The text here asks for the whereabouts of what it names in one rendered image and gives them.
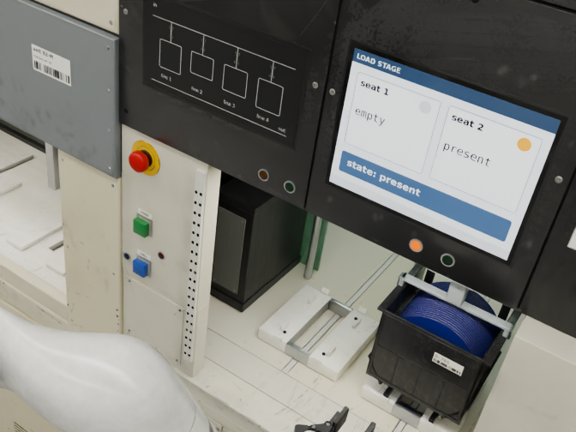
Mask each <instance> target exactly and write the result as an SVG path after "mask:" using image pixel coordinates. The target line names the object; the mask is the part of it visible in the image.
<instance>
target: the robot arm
mask: <svg viewBox="0 0 576 432"><path fill-rule="evenodd" d="M0 388H4V389H8V390H10V391H11V392H13V393H15V394H17V395H18V396H19V397H20V398H21V399H23V400H24V401H25V402H26V403H27V404H28V405H29V406H30V407H32V408H33V409H34V410H35V411H36V412H37V413H38V414H39V415H40V416H42V418H44V419H45V420H46V421H47V422H49V423H50V424H52V425H53V426H54V427H56V428H58V429H60V430H62V432H217V430H216V429H215V428H214V426H213V425H212V423H211V422H210V421H209V419H208V418H207V416H206V414H205V413H204V411H203V410H202V408H200V406H199V405H198V403H197V402H196V400H195V398H194V397H193V396H192V394H191V393H190V391H189V390H188V388H187V387H186V386H185V385H184V383H183V381H182V380H181V378H180V377H179V376H178V374H177V373H176V371H175V370H174V368H172V366H171V365H170V363H169V362H168V361H167V360H166V359H165V357H164V356H163V355H162V354H161V353H160V352H159V351H158V350H157V349H156V348H154V347H153V346H152V345H150V344H148V342H146V341H144V340H142V339H138V338H136V337H132V336H128V335H124V334H119V333H84V332H70V331H64V330H58V329H54V328H49V327H44V326H40V325H38V324H35V323H32V322H30V321H26V320H24V319H22V318H20V317H19V316H17V315H15V314H13V313H11V312H10V311H8V310H6V309H5V308H4V307H2V306H0ZM348 411H349V407H347V406H345V407H344V408H343V410H342V411H341V412H339V411H337V412H336V413H335V414H334V415H333V417H332V418H331V419H330V421H326V422H324V423H320V424H311V425H310V426H308V425H304V424H296V425H295V428H294V432H338V431H339V430H340V428H341V427H342V426H343V424H344V423H345V421H346V418H347V415H348Z"/></svg>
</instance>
